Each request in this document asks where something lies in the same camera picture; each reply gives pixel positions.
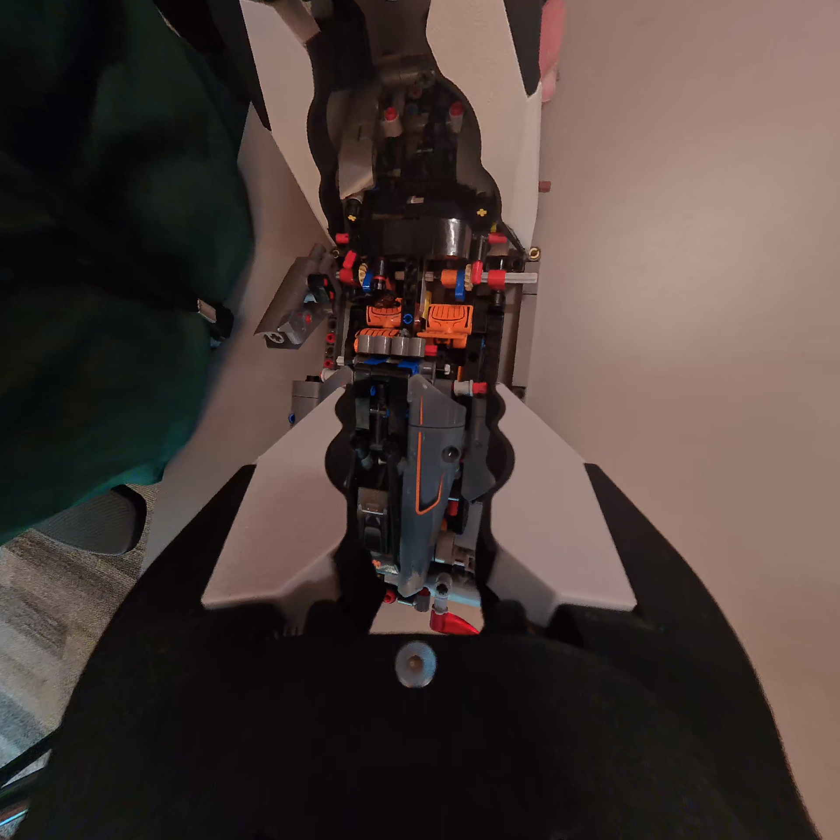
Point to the black chair base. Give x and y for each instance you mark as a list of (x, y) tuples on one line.
[(19, 781)]

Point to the grey black lego car chassis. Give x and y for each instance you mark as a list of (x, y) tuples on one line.
[(413, 229)]

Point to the grey chair seat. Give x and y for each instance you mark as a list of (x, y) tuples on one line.
[(92, 525)]

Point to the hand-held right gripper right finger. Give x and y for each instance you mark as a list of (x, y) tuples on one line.
[(558, 525)]

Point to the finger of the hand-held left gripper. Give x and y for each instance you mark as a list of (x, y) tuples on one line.
[(282, 98), (505, 131)]

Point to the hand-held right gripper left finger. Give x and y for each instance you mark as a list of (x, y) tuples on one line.
[(275, 525)]

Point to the person's green shirt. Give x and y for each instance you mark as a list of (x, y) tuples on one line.
[(98, 262)]

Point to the orange-lined grey lego section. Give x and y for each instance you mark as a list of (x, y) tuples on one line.
[(433, 420)]

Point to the person's left hand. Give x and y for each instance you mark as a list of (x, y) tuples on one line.
[(554, 39)]

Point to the small black object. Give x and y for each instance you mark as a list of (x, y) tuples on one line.
[(216, 318)]

